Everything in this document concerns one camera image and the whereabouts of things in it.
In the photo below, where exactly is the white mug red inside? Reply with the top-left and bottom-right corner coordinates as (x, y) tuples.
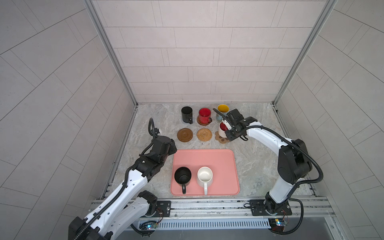
(218, 122), (228, 138)

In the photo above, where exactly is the blue mug yellow inside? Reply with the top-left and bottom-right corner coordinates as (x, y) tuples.
(216, 104), (230, 124)

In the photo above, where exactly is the cork paw print coaster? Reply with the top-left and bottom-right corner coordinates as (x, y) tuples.
(215, 131), (230, 144)

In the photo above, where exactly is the black mug red inside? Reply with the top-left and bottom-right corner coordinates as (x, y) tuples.
(198, 108), (212, 123)

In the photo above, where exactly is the black mug front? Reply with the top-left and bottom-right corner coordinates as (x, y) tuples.
(174, 167), (192, 195)

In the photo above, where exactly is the woven rattan round coaster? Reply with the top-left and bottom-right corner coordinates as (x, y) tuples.
(197, 128), (213, 142)

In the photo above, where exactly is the dark wooden round coaster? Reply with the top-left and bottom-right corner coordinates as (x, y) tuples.
(177, 128), (193, 143)

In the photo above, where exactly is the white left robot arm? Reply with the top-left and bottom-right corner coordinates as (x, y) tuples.
(68, 136), (177, 240)

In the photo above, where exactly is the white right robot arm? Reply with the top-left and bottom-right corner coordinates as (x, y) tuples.
(222, 109), (314, 204)

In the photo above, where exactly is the left circuit board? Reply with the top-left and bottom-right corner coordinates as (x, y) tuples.
(140, 221), (159, 231)

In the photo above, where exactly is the circuit board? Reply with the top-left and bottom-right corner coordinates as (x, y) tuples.
(140, 221), (159, 231)
(268, 219), (289, 233)

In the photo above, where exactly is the pink tray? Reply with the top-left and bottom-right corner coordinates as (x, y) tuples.
(170, 149), (240, 197)

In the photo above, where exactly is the right circuit board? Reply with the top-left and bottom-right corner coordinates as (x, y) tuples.
(268, 219), (289, 233)

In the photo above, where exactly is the metal corner profile right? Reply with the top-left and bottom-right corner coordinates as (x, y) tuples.
(272, 0), (338, 106)

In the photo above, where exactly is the metal corner profile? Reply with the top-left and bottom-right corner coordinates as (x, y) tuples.
(272, 0), (338, 106)
(84, 0), (139, 108)

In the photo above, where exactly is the metal corner profile left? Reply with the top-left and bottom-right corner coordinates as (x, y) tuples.
(84, 0), (139, 108)

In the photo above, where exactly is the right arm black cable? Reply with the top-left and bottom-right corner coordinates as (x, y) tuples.
(212, 107), (324, 235)

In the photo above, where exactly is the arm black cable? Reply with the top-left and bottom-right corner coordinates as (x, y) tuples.
(73, 117), (160, 240)
(212, 107), (324, 235)

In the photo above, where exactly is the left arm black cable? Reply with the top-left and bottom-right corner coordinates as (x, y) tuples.
(73, 117), (160, 240)

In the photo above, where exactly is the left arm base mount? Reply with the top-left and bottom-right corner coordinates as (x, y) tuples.
(138, 191), (172, 218)

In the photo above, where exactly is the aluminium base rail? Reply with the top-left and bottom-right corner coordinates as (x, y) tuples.
(80, 196), (335, 232)

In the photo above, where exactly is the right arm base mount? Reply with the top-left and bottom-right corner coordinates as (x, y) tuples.
(243, 193), (292, 216)

